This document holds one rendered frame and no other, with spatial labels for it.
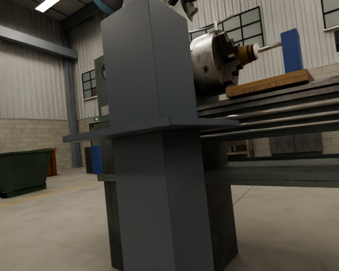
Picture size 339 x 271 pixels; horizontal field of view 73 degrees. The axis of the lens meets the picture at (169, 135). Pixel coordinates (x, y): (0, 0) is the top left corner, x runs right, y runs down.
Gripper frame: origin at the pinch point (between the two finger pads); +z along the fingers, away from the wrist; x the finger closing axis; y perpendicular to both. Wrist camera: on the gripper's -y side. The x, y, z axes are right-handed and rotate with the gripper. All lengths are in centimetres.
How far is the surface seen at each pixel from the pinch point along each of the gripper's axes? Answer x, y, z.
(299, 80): -32, 51, 43
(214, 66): -24.0, 18.1, 29.2
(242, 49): -11.6, 28.2, 25.2
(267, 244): -2, 15, 143
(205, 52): -23.1, 14.9, 22.2
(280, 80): -31, 45, 42
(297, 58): -15, 49, 36
